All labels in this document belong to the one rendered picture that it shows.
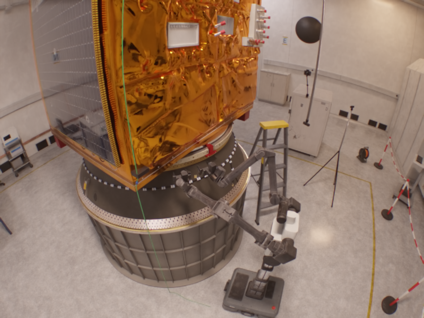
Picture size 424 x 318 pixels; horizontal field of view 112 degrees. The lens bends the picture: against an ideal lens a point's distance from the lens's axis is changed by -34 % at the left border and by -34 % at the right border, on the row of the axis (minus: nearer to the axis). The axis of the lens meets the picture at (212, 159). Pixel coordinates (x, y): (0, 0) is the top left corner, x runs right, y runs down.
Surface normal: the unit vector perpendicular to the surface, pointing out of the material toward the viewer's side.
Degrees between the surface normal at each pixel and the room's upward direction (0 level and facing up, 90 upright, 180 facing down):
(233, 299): 0
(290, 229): 0
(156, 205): 62
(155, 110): 68
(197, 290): 0
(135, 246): 90
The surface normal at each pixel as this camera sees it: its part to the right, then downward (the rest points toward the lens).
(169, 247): 0.22, 0.54
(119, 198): -0.15, 0.09
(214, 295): 0.02, -0.83
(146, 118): 0.77, 0.02
